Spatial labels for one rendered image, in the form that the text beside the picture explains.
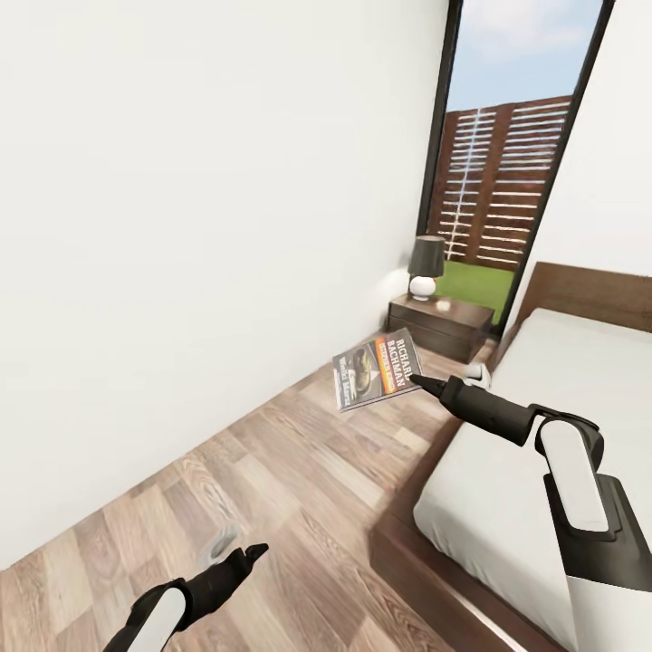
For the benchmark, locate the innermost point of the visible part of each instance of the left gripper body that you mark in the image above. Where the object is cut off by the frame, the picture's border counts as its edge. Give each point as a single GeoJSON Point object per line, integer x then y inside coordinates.
{"type": "Point", "coordinates": [224, 578]}

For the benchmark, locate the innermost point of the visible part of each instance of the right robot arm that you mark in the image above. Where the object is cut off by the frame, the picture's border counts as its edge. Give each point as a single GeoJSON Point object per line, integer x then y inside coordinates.
{"type": "Point", "coordinates": [605, 556]}

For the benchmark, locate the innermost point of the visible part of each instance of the hardback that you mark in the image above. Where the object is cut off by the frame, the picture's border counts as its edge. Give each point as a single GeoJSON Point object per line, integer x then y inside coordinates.
{"type": "Point", "coordinates": [376, 370]}

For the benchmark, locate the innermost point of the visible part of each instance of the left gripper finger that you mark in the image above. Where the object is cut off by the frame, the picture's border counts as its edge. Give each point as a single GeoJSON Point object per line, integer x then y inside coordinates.
{"type": "Point", "coordinates": [254, 552]}

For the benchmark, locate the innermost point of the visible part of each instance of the bed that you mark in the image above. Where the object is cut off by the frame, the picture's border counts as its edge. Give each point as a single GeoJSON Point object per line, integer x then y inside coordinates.
{"type": "Point", "coordinates": [469, 542]}

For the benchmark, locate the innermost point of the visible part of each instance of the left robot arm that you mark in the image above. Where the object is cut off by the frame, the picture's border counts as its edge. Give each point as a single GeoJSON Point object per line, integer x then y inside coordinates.
{"type": "Point", "coordinates": [167, 608]}

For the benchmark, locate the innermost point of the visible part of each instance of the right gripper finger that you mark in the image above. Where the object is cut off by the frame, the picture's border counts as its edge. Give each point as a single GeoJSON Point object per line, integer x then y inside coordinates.
{"type": "Point", "coordinates": [433, 386]}

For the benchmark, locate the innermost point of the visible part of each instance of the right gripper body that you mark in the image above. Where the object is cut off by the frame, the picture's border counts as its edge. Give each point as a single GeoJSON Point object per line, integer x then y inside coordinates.
{"type": "Point", "coordinates": [471, 404]}

